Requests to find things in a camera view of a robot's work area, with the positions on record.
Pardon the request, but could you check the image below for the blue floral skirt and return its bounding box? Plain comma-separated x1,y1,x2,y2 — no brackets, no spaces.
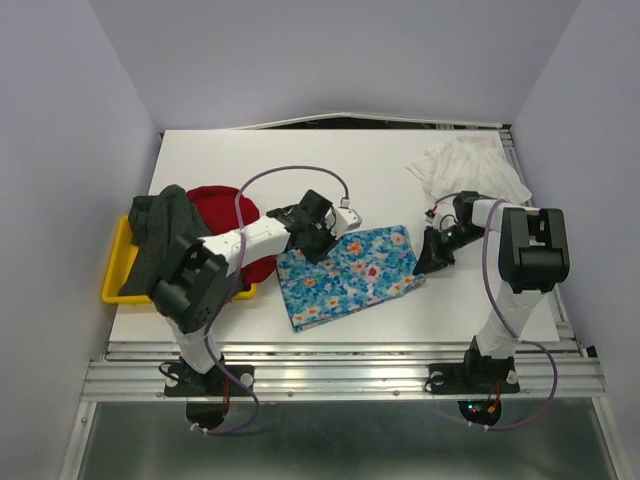
276,225,425,332

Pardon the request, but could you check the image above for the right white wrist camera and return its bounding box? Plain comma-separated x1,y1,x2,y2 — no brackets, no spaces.
425,203,455,231

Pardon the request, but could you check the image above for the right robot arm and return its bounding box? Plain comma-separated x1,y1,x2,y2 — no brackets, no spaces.
413,191,570,395

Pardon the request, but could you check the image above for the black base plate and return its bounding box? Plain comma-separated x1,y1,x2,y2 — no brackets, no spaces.
427,363,520,395
158,361,250,398

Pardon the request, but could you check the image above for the aluminium rail frame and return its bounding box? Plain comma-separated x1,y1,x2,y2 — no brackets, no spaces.
59,119,631,480

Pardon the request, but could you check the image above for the yellow plastic tray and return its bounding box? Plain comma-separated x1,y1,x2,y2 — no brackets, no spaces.
101,216,233,312

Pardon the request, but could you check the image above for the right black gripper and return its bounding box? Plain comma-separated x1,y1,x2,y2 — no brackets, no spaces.
415,224,486,276

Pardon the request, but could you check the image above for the white pleated skirt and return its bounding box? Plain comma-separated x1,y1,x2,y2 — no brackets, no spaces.
407,136,532,204

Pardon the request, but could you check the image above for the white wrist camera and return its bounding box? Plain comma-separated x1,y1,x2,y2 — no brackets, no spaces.
327,198,362,239
425,203,455,231

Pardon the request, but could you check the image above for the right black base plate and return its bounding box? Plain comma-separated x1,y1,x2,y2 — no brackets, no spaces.
427,363,520,395

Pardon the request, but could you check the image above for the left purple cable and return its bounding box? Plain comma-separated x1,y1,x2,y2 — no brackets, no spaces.
187,164,351,435

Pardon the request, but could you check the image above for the red skirt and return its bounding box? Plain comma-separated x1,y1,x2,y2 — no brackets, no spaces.
187,185,276,287

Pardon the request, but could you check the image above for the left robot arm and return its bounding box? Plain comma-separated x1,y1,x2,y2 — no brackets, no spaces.
148,190,362,394

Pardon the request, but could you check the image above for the dark grey dotted skirt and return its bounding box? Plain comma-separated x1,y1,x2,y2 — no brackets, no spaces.
119,184,210,296

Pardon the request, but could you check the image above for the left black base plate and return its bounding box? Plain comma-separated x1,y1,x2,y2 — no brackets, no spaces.
158,361,250,398

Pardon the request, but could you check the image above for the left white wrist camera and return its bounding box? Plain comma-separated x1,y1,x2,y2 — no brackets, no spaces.
327,198,362,239

